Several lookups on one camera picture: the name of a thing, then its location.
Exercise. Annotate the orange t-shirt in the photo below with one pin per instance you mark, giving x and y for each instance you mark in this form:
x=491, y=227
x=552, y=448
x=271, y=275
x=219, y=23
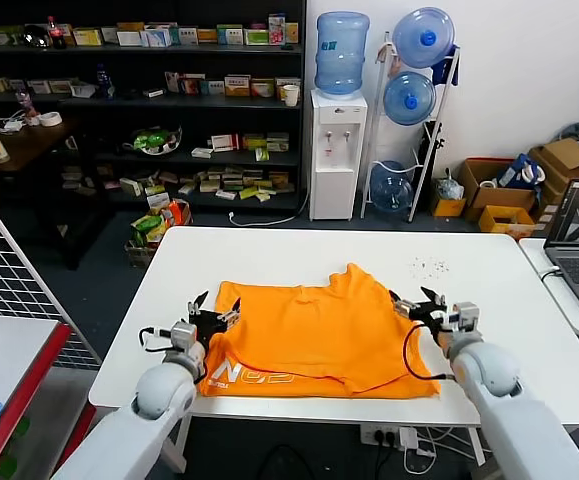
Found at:
x=319, y=340

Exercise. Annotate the white cabinet with red edge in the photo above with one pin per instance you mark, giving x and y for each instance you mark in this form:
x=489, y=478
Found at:
x=4, y=350

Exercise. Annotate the blue and white bag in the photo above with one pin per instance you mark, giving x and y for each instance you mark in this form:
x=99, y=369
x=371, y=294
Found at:
x=515, y=171

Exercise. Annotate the green and white box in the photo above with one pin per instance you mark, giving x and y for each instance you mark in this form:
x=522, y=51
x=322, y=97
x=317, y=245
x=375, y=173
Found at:
x=256, y=37

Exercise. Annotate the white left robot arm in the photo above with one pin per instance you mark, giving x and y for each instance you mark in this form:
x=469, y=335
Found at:
x=134, y=425

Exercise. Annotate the yellow cardboard box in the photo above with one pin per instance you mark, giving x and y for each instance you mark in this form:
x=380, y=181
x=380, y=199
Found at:
x=519, y=219

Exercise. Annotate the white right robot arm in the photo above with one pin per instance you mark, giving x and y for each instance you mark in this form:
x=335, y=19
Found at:
x=499, y=390

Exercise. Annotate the white paper cup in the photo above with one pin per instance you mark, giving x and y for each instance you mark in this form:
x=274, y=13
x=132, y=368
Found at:
x=291, y=96

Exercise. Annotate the black instrument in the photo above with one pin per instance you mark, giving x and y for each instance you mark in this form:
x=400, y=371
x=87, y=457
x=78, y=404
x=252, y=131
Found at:
x=430, y=149

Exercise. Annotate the brown cardboard box with flap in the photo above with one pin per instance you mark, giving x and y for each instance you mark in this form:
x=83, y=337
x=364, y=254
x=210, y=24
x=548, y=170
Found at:
x=564, y=154

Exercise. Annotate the open brown cardboard box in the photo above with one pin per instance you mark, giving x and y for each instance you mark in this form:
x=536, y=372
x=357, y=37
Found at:
x=501, y=198

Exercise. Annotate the small white side table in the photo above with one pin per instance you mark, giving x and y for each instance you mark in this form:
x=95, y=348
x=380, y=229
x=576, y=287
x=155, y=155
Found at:
x=559, y=305

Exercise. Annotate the orange and white medicine box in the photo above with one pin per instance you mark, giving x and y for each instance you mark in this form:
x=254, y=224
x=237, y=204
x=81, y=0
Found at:
x=237, y=86

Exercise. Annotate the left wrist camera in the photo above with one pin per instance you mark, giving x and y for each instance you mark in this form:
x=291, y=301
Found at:
x=184, y=336

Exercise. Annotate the blue water jug with label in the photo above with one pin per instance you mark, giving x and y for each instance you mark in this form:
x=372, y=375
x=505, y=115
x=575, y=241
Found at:
x=341, y=59

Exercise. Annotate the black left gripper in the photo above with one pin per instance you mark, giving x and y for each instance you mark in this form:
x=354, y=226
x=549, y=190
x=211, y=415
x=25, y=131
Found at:
x=209, y=325

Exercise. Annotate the cola bottle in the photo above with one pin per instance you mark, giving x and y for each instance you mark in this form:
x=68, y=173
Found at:
x=58, y=36

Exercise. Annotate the blue bottle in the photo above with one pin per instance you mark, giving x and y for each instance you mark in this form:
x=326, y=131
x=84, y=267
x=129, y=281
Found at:
x=104, y=84

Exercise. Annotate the white jug rack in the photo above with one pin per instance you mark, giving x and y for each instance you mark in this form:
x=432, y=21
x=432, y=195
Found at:
x=421, y=174

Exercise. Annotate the white water dispenser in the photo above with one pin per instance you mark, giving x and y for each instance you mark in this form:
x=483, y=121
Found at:
x=331, y=189

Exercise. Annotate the red and white medicine box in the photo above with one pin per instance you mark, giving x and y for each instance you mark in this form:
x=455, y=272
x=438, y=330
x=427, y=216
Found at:
x=224, y=142

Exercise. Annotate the black shelving unit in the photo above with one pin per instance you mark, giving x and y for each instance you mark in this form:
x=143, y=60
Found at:
x=119, y=102

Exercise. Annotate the pink and white carton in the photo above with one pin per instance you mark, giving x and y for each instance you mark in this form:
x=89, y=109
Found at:
x=276, y=30

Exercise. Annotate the shiny black helmet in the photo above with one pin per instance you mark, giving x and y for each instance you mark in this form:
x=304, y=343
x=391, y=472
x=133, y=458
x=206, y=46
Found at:
x=36, y=36

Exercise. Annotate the bowl of green packets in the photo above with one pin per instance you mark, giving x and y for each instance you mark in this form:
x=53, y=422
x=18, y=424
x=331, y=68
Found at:
x=151, y=141

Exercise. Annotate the basket of snack packets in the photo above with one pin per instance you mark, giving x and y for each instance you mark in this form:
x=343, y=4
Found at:
x=151, y=232

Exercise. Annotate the yellow medicine box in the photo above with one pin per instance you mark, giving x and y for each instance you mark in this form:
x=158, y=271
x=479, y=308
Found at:
x=87, y=37

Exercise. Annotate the large white table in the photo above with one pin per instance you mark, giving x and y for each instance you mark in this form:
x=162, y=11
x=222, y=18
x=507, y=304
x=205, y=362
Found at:
x=469, y=350

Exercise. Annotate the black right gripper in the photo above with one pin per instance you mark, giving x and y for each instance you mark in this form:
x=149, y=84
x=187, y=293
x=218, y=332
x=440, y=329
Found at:
x=434, y=317

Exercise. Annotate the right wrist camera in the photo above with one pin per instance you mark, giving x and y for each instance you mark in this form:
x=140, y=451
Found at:
x=465, y=316

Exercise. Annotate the brown wooden table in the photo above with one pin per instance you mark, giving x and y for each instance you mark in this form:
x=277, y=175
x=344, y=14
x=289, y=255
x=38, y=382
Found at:
x=24, y=144

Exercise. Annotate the white power strip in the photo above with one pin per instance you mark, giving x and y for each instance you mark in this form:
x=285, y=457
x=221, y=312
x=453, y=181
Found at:
x=376, y=436

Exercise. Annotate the white tape roll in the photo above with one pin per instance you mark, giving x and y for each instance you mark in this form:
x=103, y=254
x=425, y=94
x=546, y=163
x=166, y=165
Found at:
x=49, y=119

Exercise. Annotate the small tape roll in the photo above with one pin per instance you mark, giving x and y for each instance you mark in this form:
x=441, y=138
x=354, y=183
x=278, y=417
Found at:
x=487, y=183

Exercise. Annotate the white power adapter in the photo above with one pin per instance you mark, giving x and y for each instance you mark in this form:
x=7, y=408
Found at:
x=408, y=438

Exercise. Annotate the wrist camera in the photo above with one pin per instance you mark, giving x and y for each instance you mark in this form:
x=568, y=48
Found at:
x=465, y=316
x=184, y=336

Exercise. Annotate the small yellow box with bag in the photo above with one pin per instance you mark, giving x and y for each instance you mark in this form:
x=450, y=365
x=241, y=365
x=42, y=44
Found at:
x=446, y=204

